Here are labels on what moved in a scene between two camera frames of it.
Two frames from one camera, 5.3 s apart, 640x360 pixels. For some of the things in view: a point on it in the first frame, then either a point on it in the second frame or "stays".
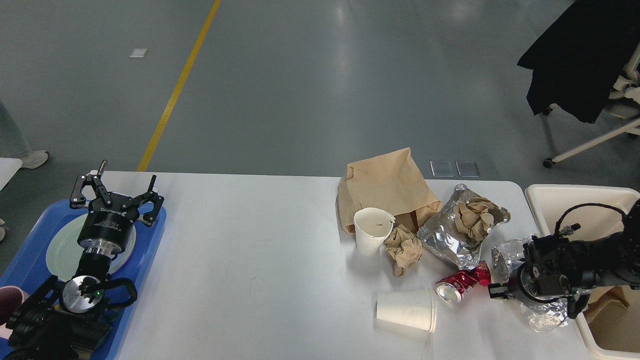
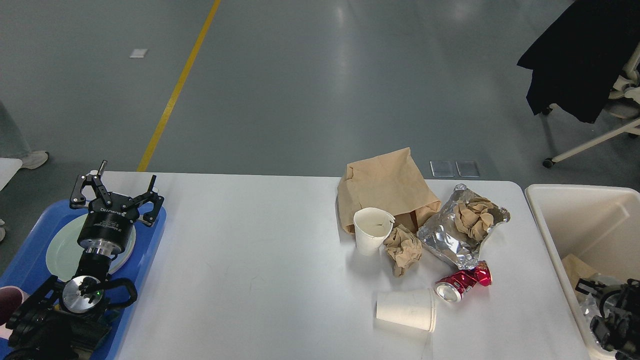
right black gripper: x=540 y=281 → x=618 y=328
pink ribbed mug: x=11 y=298 stays
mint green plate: x=63 y=252 stays
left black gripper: x=107 y=229 stays
